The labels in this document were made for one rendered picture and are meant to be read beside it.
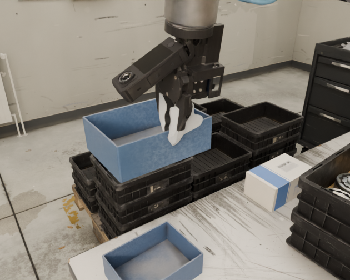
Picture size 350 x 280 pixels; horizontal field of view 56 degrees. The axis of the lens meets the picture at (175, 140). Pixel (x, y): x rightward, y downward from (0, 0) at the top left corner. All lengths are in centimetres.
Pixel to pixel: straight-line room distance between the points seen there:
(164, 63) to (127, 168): 19
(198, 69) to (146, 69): 8
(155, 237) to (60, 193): 153
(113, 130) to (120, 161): 16
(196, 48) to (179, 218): 65
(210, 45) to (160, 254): 61
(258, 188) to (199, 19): 74
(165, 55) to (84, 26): 278
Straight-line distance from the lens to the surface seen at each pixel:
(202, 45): 52
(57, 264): 195
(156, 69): 48
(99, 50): 334
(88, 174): 205
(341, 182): 103
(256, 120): 219
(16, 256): 206
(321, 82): 252
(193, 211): 107
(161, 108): 57
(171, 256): 94
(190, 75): 50
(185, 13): 46
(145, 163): 58
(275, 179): 110
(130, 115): 70
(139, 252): 94
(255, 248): 99
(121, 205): 144
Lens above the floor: 140
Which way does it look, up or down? 29 degrees down
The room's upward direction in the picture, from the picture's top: straight up
